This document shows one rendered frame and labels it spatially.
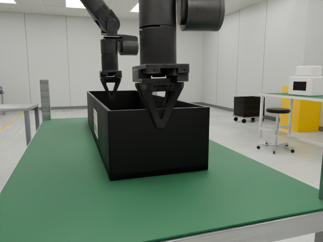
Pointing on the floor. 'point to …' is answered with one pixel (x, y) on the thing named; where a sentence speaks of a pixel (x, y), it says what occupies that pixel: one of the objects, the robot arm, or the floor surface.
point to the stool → (277, 130)
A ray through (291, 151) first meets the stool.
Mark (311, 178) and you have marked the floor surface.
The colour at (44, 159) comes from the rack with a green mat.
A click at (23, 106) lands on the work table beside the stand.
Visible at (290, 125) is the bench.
